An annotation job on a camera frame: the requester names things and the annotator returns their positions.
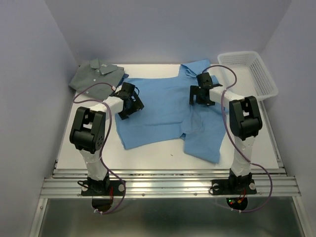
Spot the light blue long sleeve shirt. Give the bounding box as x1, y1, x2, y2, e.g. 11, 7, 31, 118
115, 59, 226, 163

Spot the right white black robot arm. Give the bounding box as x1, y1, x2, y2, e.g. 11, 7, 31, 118
189, 73, 263, 196

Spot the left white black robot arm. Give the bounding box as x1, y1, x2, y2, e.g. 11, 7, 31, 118
70, 82, 144, 196

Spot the folded blue plaid shirt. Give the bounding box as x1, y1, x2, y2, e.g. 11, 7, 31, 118
118, 73, 129, 86

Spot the folded grey button shirt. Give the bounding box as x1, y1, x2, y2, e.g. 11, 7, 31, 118
69, 59, 125, 101

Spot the white plastic mesh basket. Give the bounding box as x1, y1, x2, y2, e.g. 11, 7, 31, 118
217, 51, 278, 101

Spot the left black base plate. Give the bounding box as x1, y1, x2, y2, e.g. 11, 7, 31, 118
77, 180, 125, 197

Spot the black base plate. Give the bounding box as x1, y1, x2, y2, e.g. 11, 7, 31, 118
209, 179, 257, 196
77, 180, 125, 197

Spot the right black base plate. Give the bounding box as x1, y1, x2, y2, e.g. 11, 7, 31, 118
209, 179, 257, 196

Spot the aluminium mounting rail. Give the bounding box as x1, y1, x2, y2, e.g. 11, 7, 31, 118
40, 168, 301, 198

